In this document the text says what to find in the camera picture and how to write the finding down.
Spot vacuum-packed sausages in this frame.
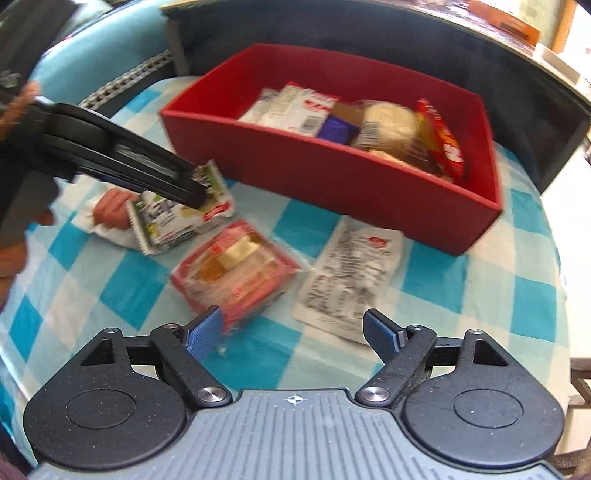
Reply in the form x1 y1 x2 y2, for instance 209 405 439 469
72 183 139 251

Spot white vacuum snack pouch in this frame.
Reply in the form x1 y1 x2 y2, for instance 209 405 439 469
293 216 405 344

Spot red clear-wrapped pastry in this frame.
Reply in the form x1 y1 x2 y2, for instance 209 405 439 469
170 220 304 333

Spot green white Kapron wafer packet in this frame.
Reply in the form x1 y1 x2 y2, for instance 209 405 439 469
126 160 235 255

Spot red shiny snack packet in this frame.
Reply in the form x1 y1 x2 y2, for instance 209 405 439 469
416 98 465 183

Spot clear-wrapped round yellow cake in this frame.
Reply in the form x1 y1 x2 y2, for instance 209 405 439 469
353 100 441 176

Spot white red spicy strip packet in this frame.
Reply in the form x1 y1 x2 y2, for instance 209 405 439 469
256 82 339 138

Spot person's left hand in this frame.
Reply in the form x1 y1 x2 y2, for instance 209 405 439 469
1 81 41 309

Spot teal sofa blanket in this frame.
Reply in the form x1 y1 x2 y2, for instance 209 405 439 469
32 1 173 109

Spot red cardboard box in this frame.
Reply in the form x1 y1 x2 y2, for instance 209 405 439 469
160 44 503 256

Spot wooden chair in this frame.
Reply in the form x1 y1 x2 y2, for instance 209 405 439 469
550 358 591 479

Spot white printed snack packet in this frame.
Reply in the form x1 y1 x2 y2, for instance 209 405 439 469
238 88 279 124

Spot purple snack wrapper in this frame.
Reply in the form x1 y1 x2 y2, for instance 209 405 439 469
317 115 360 145

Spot dark coffee table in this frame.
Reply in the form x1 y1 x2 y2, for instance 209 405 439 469
160 1 590 191

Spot white tape roll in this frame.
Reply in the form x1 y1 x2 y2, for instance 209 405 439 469
535 43 581 84

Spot orange cardboard box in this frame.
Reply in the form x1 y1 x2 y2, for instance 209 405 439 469
468 0 540 47

